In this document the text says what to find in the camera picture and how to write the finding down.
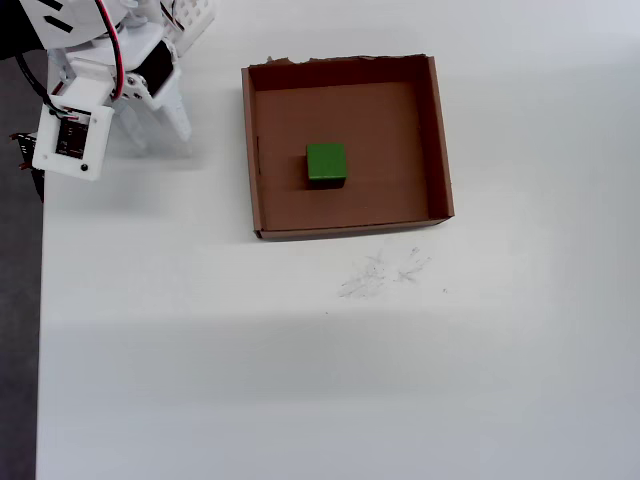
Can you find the brown cardboard box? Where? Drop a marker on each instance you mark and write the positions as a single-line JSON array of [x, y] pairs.
[[350, 115]]

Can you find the green cube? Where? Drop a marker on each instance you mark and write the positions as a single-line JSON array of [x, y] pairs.
[[326, 161]]

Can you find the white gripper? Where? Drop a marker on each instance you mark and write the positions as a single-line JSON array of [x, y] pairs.
[[161, 75]]

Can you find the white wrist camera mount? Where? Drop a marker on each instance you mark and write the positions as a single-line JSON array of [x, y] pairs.
[[97, 145]]

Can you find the small circuit board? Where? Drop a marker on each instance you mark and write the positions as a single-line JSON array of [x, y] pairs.
[[25, 150]]

